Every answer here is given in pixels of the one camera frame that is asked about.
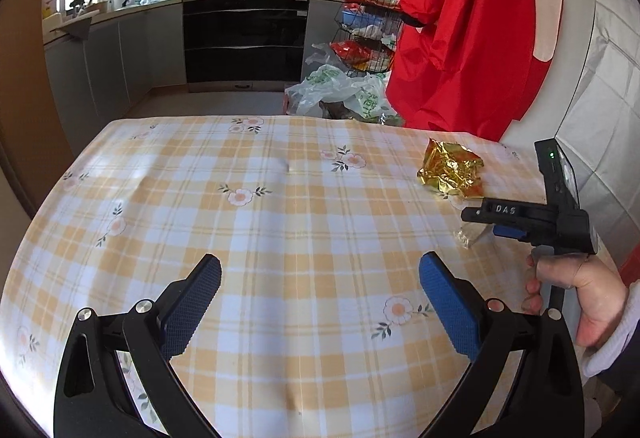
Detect grey kitchen base cabinets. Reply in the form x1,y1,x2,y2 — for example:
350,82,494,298
43,0,186,155

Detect person's right hand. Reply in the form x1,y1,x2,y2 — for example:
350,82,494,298
522,254,628,348

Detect gold crumpled foil wrapper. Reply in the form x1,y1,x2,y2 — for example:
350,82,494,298
416,138,484,198

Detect white green plastic bags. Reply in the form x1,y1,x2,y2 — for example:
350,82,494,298
284,44,405,126

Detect yellow plaid floral tablecloth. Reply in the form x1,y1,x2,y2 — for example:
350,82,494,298
1,116,530,437

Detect red hanging apron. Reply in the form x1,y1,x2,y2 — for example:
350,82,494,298
386,0,563,141

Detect black oven range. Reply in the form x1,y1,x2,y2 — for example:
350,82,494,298
182,0,309,92

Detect white wall cover sheet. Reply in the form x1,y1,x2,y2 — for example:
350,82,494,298
558,0,639,266

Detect wire storage rack with goods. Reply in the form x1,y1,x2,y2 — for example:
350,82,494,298
330,0,402,74

